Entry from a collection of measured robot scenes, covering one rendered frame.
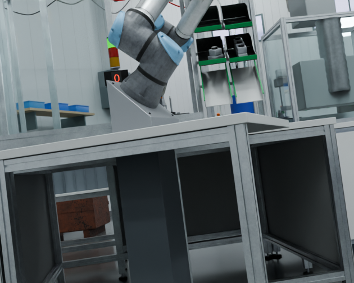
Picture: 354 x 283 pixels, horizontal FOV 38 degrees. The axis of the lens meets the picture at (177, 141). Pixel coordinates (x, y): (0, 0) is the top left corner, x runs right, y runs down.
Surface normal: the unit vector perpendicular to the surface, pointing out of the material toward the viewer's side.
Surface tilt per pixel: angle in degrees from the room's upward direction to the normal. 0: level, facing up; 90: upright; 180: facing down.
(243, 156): 90
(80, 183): 90
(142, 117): 90
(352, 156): 90
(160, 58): 106
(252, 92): 45
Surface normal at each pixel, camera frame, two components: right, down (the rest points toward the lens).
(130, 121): -0.42, 0.01
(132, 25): 0.24, -0.26
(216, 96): -0.14, -0.72
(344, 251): 0.11, -0.06
